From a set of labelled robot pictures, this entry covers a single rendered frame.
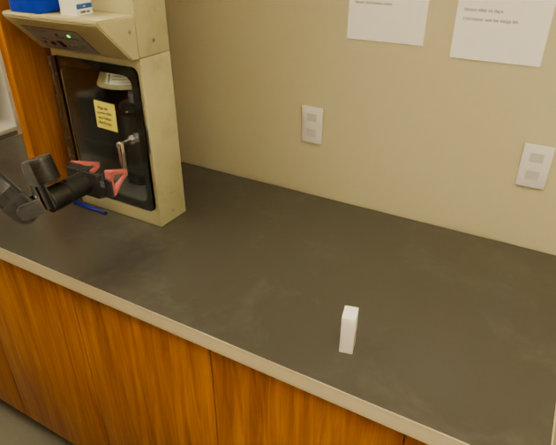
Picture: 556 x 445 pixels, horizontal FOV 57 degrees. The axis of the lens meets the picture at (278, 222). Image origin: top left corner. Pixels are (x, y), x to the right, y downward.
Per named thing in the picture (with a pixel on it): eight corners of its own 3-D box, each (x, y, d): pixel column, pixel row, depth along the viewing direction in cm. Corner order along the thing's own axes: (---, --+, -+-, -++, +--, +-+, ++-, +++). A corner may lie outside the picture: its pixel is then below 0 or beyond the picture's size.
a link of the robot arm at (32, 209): (18, 216, 120) (20, 222, 112) (-6, 170, 115) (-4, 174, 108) (68, 196, 124) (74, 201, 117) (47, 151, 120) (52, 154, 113)
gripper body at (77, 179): (71, 163, 127) (47, 175, 121) (101, 172, 122) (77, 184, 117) (77, 187, 130) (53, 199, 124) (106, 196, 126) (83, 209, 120)
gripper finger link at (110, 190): (110, 155, 130) (81, 169, 123) (131, 161, 127) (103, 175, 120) (115, 179, 134) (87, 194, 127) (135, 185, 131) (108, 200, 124)
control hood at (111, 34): (48, 45, 137) (40, 4, 132) (140, 59, 123) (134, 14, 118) (11, 53, 128) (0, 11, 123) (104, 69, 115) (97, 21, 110)
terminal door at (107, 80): (80, 187, 158) (51, 53, 138) (156, 212, 145) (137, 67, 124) (78, 189, 157) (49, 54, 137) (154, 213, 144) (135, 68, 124)
